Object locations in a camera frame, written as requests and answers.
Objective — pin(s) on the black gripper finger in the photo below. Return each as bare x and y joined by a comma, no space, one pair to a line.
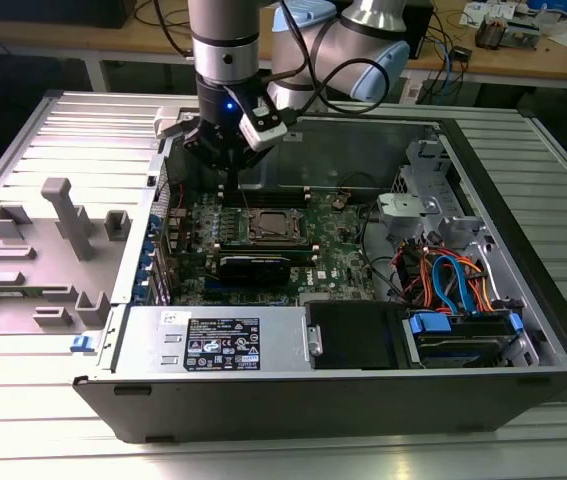
250,160
208,150

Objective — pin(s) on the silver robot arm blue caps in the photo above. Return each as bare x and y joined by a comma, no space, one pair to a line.
223,40

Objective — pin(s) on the black RAM slot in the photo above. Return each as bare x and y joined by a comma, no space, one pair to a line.
273,197

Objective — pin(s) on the round coin battery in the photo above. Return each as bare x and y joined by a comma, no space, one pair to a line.
340,202

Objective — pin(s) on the black graphics card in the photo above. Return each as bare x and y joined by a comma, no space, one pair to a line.
253,270

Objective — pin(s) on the green motherboard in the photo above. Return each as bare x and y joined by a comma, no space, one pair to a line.
333,265

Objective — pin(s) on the silver metal drive cage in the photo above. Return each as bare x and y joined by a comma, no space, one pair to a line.
430,165

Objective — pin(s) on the large black box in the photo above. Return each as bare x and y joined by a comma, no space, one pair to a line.
63,12

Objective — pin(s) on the grey plastic parts rack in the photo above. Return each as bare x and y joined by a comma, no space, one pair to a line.
48,270

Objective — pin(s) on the silver power supply with label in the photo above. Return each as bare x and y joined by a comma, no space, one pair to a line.
143,340

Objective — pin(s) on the tall black box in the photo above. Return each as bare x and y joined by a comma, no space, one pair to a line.
423,30

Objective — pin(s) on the blue plastic case latch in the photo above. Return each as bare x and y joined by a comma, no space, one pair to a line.
80,344

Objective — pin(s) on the small black box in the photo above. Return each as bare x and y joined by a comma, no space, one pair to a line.
461,53

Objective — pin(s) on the black PC case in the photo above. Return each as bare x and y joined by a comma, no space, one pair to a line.
288,410

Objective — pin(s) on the copper coil transformer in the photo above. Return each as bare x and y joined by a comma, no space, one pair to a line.
490,32

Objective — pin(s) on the wooden desk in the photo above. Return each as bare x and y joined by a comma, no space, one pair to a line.
513,65

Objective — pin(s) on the hard disk in blue carrier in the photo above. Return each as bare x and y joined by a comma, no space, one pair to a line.
463,350

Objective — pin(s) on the grey electronic device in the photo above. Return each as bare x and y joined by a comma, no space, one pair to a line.
523,32

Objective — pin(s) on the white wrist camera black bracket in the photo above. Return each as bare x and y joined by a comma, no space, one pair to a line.
263,136

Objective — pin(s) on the silver metal bracket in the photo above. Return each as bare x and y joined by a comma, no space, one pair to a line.
400,210

